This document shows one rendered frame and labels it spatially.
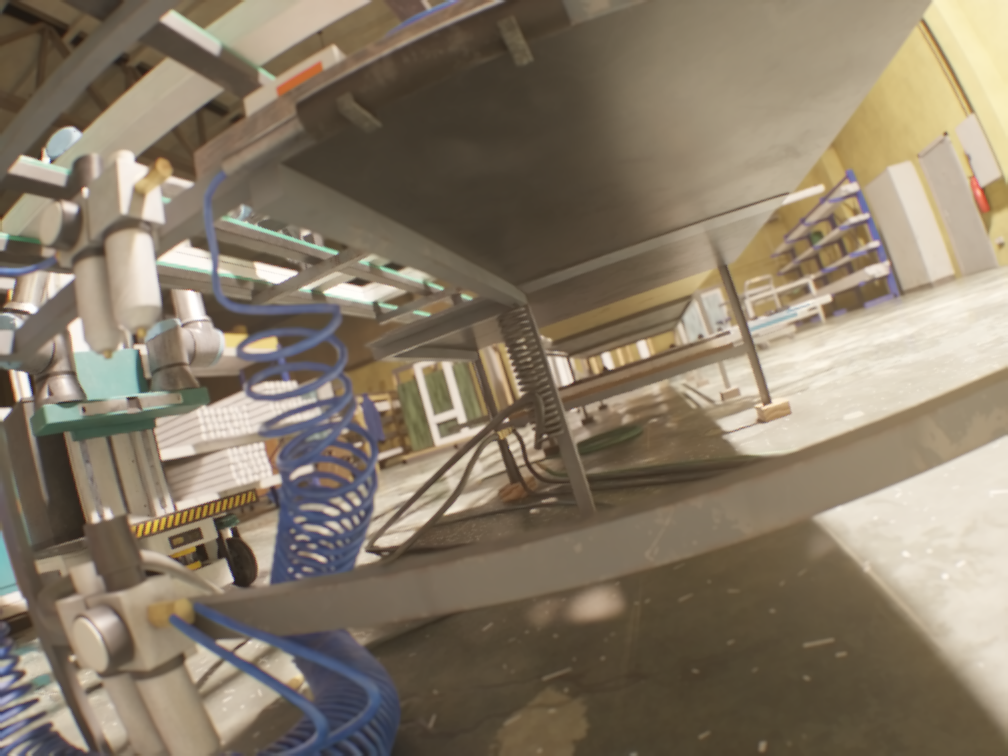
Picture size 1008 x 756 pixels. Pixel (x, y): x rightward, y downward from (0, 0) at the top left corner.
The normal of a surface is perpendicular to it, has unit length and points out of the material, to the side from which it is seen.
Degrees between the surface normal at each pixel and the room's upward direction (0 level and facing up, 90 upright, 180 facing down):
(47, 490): 90
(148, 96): 90
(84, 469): 90
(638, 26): 180
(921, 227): 90
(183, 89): 180
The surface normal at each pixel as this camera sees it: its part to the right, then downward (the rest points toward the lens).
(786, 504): -0.25, 0.03
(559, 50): 0.30, 0.95
